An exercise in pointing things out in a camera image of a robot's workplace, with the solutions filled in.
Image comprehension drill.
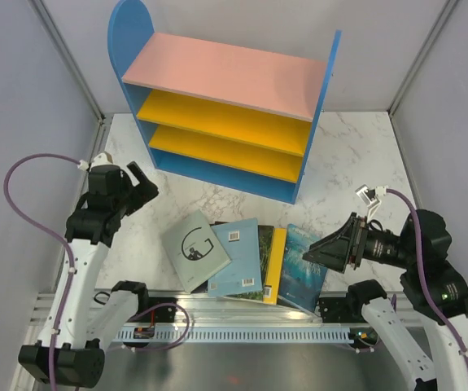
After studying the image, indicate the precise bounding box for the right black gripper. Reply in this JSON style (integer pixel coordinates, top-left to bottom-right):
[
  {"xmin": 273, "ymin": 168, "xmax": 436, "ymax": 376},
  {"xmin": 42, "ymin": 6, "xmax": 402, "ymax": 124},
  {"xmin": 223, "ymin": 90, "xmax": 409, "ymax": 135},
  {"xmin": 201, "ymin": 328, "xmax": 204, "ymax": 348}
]
[{"xmin": 304, "ymin": 210, "xmax": 418, "ymax": 270}]

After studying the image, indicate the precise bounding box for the yellow book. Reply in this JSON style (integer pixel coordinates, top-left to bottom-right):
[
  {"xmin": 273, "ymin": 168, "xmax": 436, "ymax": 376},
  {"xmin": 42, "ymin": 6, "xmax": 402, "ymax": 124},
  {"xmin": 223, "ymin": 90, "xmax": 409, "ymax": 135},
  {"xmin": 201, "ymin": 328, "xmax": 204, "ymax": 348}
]
[{"xmin": 263, "ymin": 228, "xmax": 286, "ymax": 305}]

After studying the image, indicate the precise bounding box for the grey Great Gatsby book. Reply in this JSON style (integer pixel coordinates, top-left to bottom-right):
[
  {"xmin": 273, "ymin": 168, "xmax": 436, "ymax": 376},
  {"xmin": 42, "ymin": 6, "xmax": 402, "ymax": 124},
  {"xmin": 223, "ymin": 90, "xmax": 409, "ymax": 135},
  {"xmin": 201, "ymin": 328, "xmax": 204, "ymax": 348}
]
[{"xmin": 161, "ymin": 210, "xmax": 231, "ymax": 293}]

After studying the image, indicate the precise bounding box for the light blue book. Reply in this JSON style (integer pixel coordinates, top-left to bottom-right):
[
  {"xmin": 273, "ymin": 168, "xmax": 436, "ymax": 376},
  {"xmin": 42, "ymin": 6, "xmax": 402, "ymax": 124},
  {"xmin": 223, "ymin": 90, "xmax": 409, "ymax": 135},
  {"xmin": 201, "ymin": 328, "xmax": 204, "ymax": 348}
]
[{"xmin": 208, "ymin": 218, "xmax": 263, "ymax": 297}]

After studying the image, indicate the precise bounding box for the green forest cover book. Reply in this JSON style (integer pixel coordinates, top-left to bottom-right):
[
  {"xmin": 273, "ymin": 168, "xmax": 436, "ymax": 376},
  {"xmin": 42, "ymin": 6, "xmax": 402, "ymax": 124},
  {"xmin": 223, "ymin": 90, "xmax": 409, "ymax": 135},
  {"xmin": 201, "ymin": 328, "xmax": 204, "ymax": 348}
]
[{"xmin": 231, "ymin": 225, "xmax": 274, "ymax": 302}]

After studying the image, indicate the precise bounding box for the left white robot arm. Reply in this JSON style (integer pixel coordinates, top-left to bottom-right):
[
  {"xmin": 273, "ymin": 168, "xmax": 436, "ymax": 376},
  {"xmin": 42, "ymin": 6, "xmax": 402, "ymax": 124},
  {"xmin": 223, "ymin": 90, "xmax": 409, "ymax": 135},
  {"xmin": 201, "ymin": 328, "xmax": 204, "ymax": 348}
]
[{"xmin": 18, "ymin": 161, "xmax": 159, "ymax": 389}]

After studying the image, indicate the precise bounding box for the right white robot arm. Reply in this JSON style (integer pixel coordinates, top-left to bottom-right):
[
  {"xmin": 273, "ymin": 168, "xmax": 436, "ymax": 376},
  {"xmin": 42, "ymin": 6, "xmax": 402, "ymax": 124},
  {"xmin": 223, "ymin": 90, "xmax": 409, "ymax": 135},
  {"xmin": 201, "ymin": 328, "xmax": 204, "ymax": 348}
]
[{"xmin": 302, "ymin": 209, "xmax": 468, "ymax": 390}]

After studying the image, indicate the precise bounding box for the blue ocean cover book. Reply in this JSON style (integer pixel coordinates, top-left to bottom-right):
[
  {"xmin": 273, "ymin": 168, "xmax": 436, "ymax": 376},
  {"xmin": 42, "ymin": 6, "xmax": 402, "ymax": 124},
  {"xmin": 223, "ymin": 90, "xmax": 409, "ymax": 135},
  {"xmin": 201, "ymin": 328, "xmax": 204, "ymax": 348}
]
[{"xmin": 278, "ymin": 224, "xmax": 327, "ymax": 314}]

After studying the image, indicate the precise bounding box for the blue pink yellow bookshelf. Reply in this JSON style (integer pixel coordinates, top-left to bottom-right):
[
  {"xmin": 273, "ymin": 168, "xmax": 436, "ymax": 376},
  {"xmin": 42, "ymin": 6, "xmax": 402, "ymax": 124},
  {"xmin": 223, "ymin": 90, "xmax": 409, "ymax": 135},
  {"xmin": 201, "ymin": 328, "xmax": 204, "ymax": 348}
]
[{"xmin": 107, "ymin": 1, "xmax": 339, "ymax": 204}]

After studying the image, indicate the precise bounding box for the purple Robinson Crusoe book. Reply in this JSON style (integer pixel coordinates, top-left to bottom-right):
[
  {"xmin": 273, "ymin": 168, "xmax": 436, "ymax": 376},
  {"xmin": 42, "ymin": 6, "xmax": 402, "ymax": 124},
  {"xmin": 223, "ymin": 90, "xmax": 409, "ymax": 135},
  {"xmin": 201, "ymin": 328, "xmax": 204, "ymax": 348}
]
[{"xmin": 189, "ymin": 222, "xmax": 230, "ymax": 293}]

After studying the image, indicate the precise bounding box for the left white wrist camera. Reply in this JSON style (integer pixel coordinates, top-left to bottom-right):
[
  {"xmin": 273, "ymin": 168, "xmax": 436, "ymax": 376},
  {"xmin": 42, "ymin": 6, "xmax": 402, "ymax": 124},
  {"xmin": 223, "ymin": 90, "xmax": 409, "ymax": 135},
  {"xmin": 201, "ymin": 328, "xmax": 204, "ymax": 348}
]
[{"xmin": 77, "ymin": 152, "xmax": 113, "ymax": 172}]

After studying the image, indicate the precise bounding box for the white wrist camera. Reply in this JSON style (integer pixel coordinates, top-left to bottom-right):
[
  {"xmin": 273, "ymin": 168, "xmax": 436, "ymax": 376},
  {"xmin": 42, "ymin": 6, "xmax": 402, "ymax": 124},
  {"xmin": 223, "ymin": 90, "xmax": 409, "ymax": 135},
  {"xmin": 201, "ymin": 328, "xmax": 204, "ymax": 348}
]
[
  {"xmin": 77, "ymin": 152, "xmax": 113, "ymax": 172},
  {"xmin": 355, "ymin": 185, "xmax": 388, "ymax": 221}
]

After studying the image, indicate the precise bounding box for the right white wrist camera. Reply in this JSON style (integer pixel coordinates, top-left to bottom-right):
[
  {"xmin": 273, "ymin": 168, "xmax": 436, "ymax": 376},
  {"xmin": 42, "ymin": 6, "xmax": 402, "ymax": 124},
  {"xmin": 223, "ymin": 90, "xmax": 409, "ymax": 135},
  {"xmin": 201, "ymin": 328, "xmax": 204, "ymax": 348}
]
[{"xmin": 355, "ymin": 185, "xmax": 388, "ymax": 221}]

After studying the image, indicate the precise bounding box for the aluminium mounting rail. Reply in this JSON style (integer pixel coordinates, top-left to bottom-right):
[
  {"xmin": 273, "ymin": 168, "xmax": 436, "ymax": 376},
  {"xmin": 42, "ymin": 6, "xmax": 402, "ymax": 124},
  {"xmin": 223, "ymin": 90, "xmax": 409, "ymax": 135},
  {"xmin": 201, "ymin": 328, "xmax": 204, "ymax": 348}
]
[{"xmin": 29, "ymin": 290, "xmax": 422, "ymax": 327}]

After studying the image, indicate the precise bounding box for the white slotted cable duct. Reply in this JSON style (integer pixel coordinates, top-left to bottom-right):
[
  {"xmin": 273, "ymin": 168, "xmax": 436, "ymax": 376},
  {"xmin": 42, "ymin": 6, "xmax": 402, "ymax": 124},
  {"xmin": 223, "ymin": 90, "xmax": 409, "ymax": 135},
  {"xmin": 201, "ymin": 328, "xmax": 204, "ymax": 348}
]
[{"xmin": 113, "ymin": 324, "xmax": 353, "ymax": 344}]

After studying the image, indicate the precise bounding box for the left aluminium corner post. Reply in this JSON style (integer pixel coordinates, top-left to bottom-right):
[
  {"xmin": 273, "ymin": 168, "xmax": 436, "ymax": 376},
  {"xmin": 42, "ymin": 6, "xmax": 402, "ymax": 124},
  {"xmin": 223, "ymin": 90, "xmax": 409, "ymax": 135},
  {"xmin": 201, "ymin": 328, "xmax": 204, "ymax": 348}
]
[{"xmin": 28, "ymin": 0, "xmax": 105, "ymax": 124}]

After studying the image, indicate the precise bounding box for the aluminium corner post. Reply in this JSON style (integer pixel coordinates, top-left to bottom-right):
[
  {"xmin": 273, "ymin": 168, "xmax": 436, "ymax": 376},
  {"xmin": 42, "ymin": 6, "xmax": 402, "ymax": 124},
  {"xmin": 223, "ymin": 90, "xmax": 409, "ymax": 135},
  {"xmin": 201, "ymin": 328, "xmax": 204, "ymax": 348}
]
[
  {"xmin": 387, "ymin": 0, "xmax": 461, "ymax": 117},
  {"xmin": 28, "ymin": 0, "xmax": 105, "ymax": 124}
]

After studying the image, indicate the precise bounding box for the right aluminium corner post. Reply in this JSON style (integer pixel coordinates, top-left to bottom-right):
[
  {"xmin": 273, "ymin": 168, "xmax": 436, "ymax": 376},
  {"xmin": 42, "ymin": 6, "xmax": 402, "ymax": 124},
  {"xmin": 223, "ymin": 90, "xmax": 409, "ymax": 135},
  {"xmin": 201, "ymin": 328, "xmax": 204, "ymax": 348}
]
[{"xmin": 387, "ymin": 0, "xmax": 461, "ymax": 117}]

